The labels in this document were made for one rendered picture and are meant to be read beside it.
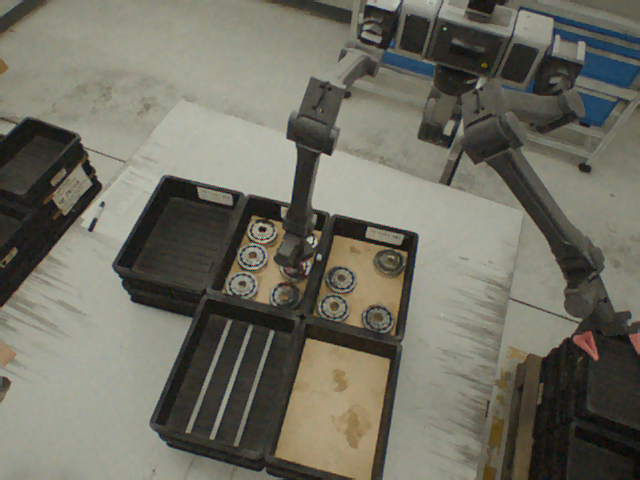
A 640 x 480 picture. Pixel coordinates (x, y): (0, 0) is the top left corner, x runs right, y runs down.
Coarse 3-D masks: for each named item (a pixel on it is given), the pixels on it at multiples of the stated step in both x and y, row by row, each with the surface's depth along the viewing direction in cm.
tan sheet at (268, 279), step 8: (256, 216) 173; (280, 224) 172; (280, 232) 170; (320, 232) 171; (248, 240) 167; (280, 240) 168; (272, 248) 166; (272, 256) 164; (272, 264) 163; (232, 272) 160; (264, 272) 161; (272, 272) 161; (264, 280) 159; (272, 280) 159; (280, 280) 159; (224, 288) 156; (240, 288) 157; (264, 288) 157; (304, 288) 158; (256, 296) 156; (264, 296) 156
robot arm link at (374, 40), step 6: (366, 36) 128; (372, 36) 129; (378, 36) 129; (360, 42) 128; (366, 42) 131; (372, 42) 128; (378, 42) 128; (360, 48) 127; (366, 48) 127; (372, 48) 127; (372, 54) 127
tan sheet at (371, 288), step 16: (336, 240) 170; (352, 240) 170; (336, 256) 166; (352, 256) 167; (368, 256) 167; (368, 272) 163; (320, 288) 159; (368, 288) 160; (384, 288) 160; (400, 288) 161; (352, 304) 156; (368, 304) 157; (384, 304) 157; (352, 320) 153
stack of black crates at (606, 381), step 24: (600, 336) 194; (624, 336) 189; (552, 360) 210; (576, 360) 187; (600, 360) 188; (624, 360) 188; (552, 384) 202; (576, 384) 182; (600, 384) 182; (624, 384) 183; (552, 408) 194; (576, 408) 175; (600, 408) 177; (624, 408) 178; (552, 432) 192; (624, 432) 170
